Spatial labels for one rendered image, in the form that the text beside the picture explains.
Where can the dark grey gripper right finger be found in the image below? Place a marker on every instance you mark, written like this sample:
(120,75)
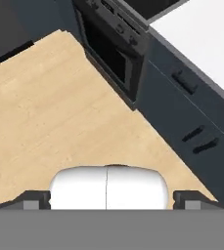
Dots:
(190,196)

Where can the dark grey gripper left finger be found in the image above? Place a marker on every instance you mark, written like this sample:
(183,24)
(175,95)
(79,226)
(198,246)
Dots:
(35,197)

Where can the dark blue cupboard door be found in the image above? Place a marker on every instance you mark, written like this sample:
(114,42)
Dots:
(164,104)
(221,175)

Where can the white rounded object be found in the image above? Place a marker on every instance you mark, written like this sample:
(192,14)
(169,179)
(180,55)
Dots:
(108,188)

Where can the dark blue drawer front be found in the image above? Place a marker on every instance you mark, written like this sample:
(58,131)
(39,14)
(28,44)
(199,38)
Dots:
(162,60)

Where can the black oven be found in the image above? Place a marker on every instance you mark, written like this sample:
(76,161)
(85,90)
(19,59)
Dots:
(113,55)

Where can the dark blue cupboard run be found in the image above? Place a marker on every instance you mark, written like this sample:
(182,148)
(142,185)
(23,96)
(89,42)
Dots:
(12,22)

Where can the black hob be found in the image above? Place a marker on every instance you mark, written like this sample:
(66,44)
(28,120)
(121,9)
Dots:
(149,8)

